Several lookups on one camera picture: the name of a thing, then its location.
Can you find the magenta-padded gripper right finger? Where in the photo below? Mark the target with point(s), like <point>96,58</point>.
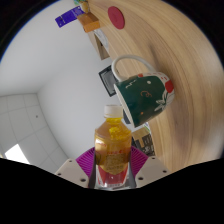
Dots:
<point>151,168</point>

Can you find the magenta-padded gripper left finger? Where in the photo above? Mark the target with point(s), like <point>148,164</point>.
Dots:
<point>71,170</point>

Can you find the yellow drink bottle white cap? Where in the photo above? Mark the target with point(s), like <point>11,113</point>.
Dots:
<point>112,146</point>

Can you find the large dark printed box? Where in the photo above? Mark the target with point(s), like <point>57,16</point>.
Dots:
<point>145,143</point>

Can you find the square ceiling light panel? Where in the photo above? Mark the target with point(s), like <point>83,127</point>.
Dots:
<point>16,154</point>

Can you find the green white ceramic mug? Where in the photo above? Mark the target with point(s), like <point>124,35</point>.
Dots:
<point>145,100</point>

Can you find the black mesh office chair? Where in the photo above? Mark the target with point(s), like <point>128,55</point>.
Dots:
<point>107,80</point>

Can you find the wooden side desk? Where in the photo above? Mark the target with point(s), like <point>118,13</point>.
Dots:
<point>101,53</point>

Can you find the white paper sheet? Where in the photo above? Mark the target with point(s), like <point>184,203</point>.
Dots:
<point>102,38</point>

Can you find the orange cardboard box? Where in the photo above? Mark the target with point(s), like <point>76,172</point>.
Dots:
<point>88,22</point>

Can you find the purple upright box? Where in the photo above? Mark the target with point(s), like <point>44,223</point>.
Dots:
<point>68,16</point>

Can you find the flat round red coaster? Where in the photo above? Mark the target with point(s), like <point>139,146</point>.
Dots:
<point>116,17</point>

